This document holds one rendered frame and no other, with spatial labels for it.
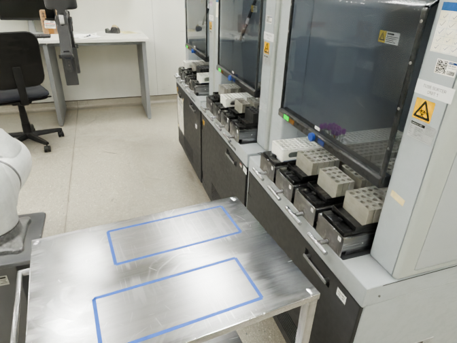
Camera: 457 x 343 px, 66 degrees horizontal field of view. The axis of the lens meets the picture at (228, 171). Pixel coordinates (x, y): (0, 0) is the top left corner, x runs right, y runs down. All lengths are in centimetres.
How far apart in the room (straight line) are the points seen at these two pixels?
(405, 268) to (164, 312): 64
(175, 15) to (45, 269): 408
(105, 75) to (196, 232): 392
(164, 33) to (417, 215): 415
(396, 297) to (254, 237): 44
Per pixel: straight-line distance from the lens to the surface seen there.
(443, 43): 90
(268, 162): 144
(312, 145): 147
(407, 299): 120
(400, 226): 102
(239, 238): 99
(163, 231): 101
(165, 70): 484
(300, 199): 124
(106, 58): 474
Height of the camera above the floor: 143
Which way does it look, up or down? 28 degrees down
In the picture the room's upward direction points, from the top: 2 degrees clockwise
